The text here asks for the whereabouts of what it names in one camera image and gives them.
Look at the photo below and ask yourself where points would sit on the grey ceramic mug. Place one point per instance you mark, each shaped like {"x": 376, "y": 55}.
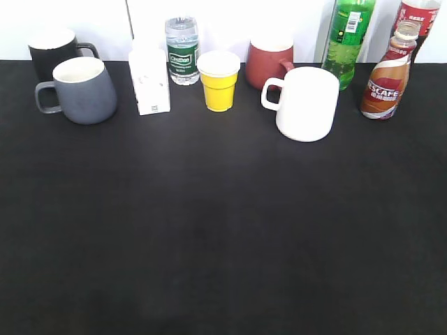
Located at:
{"x": 84, "y": 89}

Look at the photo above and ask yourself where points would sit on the brown nescafe coffee bottle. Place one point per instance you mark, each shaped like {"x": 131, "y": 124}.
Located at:
{"x": 390, "y": 76}

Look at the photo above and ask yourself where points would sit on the white ceramic mug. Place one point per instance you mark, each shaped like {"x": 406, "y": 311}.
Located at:
{"x": 305, "y": 101}

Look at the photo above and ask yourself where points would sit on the red ceramic mug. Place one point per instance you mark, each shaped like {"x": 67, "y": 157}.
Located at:
{"x": 269, "y": 55}

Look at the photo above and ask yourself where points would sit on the green sprite bottle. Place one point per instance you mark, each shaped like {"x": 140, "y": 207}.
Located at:
{"x": 348, "y": 27}

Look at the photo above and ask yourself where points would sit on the black ceramic mug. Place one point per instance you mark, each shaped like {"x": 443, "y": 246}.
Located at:
{"x": 51, "y": 46}

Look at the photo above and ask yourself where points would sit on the yellow plastic cup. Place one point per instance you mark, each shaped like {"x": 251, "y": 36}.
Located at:
{"x": 218, "y": 73}

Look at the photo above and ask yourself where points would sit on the clear water bottle green label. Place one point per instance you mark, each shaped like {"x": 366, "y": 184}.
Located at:
{"x": 183, "y": 49}

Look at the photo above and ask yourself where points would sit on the white plastic bottle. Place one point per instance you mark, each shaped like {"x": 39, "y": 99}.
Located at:
{"x": 149, "y": 75}

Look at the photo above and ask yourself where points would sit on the red cola bottle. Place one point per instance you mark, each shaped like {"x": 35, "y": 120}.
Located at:
{"x": 423, "y": 12}

